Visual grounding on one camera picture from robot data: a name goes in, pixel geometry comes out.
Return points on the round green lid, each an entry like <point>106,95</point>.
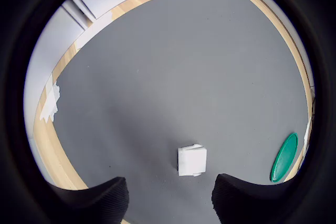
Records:
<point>284,158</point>

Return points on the white tape piece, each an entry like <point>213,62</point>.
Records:
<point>307,134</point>
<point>92,31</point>
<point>50,103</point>

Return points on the dark grey mat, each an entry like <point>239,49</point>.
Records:
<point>183,64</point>

